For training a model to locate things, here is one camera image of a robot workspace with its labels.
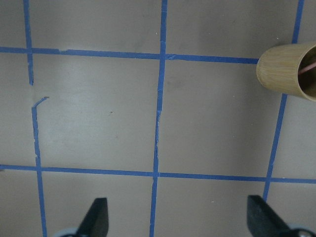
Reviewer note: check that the pink chopstick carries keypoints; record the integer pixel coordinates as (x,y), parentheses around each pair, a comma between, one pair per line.
(307,68)

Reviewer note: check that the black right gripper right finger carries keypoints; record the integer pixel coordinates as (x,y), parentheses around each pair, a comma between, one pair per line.
(262,221)

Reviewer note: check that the bamboo wooden cup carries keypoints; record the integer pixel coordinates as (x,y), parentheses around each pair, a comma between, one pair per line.
(278,67)

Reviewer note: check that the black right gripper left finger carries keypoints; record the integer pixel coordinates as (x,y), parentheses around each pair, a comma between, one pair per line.
(96,220)

